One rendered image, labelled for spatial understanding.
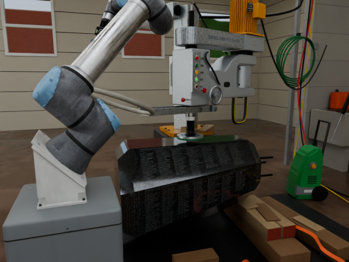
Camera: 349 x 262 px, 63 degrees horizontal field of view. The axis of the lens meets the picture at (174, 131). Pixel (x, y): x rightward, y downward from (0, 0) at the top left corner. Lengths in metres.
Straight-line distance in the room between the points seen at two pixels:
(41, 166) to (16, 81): 7.24
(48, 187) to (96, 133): 0.27
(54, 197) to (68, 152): 0.18
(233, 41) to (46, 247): 1.99
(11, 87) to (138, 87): 3.26
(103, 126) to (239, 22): 1.84
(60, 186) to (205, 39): 1.52
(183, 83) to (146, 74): 6.26
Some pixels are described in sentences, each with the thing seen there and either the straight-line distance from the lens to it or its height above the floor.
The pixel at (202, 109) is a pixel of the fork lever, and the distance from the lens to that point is 2.27.
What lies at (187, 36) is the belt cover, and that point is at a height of 1.63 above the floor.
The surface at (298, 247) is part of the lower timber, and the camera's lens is 2.36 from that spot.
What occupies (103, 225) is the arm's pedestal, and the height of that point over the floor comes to 0.79.
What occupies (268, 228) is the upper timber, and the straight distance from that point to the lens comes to 2.31.
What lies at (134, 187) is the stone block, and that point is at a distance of 1.97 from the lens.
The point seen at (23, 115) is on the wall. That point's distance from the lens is 8.38.
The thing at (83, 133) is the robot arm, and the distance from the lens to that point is 1.15.
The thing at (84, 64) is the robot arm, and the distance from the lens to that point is 1.17.
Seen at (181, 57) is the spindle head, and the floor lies 1.48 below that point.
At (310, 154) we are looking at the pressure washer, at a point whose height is 0.52.
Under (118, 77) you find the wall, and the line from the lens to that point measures 8.27.
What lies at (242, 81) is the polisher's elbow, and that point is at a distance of 2.68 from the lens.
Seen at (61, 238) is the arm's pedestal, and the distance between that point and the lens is 1.15.
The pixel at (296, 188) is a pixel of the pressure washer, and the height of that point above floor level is 0.14.
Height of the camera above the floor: 1.33
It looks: 10 degrees down
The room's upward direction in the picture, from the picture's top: straight up
